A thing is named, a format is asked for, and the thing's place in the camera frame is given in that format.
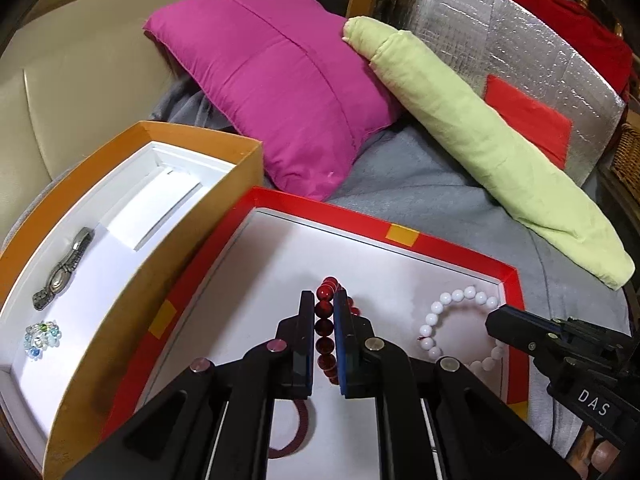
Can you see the red cloth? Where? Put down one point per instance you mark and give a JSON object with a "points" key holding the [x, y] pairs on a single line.
{"points": [[575, 25]]}

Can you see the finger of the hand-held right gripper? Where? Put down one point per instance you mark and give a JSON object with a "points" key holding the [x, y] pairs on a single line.
{"points": [[595, 342], [520, 330]]}

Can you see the silver insulated bag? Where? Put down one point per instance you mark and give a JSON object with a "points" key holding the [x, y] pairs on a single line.
{"points": [[525, 45]]}

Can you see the person's right hand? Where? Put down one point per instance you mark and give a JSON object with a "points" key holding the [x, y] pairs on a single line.
{"points": [[602, 457]]}

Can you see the silver wristwatch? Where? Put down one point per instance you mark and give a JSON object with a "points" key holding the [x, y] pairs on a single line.
{"points": [[60, 275]]}

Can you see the beige leather sofa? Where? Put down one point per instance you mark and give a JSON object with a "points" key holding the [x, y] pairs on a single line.
{"points": [[75, 85]]}

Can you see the red cardboard tray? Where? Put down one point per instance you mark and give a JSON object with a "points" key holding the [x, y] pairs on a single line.
{"points": [[325, 240]]}

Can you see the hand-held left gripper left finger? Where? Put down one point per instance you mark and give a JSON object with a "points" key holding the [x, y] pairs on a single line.
{"points": [[305, 360]]}

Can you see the light green rolled cloth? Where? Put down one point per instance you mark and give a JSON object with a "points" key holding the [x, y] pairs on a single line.
{"points": [[475, 135]]}

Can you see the grey blanket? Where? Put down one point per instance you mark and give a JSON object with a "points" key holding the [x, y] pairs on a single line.
{"points": [[425, 175]]}

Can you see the wicker basket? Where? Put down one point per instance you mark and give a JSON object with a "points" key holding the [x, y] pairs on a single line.
{"points": [[627, 160]]}

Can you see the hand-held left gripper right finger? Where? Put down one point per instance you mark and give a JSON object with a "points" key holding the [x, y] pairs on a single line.
{"points": [[342, 360]]}

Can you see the orange box with white insert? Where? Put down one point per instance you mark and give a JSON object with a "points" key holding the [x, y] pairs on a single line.
{"points": [[165, 280]]}

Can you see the magenta pillow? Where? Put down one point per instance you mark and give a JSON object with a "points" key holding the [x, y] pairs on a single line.
{"points": [[280, 85]]}

